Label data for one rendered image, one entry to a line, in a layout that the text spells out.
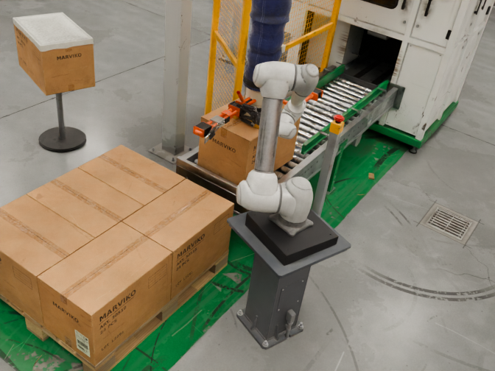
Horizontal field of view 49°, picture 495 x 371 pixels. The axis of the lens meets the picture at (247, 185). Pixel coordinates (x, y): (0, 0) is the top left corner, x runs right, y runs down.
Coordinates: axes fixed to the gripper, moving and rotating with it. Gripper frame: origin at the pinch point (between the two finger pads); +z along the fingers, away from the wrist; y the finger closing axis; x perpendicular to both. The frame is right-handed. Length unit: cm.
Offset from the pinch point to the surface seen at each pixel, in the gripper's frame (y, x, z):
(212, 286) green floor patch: 108, -41, -22
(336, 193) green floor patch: 108, 113, -40
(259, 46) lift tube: -36.8, 15.6, -1.8
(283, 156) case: 45, 39, -19
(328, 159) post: 35, 44, -50
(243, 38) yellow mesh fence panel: -16, 66, 41
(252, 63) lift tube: -24.5, 16.3, 2.2
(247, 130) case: 13.3, 3.2, -7.8
